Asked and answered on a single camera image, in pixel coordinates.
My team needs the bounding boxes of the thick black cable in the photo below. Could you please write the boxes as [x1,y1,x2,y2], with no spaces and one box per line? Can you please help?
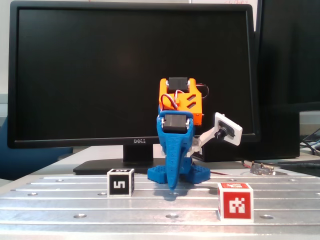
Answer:
[277,161,320,172]

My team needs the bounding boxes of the thin black cables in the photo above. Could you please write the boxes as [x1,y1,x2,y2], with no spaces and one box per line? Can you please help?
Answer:
[299,128,320,154]

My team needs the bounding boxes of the blue upholstered chair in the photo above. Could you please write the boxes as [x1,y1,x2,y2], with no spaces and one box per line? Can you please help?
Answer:
[0,117,75,181]

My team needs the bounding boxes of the aluminium slotted base plate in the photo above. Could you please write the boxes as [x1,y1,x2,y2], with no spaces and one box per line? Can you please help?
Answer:
[0,173,320,237]

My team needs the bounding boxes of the white camera mount with board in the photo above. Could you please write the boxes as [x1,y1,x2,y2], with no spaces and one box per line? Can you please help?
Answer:
[191,112,243,157]

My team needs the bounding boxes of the black cube with white marker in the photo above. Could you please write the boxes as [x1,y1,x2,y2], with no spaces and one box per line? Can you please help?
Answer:
[106,168,135,198]

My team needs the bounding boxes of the red white black servo cable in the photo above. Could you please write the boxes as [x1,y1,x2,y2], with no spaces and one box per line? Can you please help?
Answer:
[195,83,210,100]
[160,89,181,111]

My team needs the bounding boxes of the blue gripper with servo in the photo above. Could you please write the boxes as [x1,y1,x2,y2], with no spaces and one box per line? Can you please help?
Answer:
[156,111,195,199]

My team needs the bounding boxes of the small loose circuit board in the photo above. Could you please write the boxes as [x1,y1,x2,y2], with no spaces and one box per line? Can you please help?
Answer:
[249,161,277,176]

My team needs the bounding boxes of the black monitor without logo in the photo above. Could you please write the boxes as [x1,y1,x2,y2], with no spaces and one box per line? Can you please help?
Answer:
[257,0,320,112]

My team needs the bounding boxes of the black Dell monitor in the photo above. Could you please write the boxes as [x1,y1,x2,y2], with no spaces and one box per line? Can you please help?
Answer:
[6,0,261,176]

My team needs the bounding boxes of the red cube with white marker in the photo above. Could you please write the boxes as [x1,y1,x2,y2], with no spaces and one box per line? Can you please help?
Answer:
[216,182,255,222]

